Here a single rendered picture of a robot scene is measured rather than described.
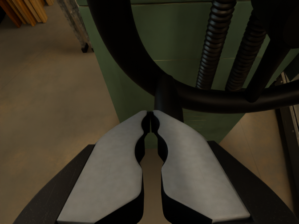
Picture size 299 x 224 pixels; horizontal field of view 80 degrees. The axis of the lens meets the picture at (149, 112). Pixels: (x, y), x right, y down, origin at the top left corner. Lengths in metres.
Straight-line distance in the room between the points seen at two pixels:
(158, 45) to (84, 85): 0.87
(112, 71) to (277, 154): 0.89
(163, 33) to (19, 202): 0.93
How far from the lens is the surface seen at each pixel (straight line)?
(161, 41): 0.38
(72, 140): 1.03
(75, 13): 1.25
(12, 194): 1.08
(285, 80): 1.15
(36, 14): 1.84
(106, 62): 0.42
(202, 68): 0.27
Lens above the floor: 0.87
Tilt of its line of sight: 59 degrees down
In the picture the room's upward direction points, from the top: 2 degrees counter-clockwise
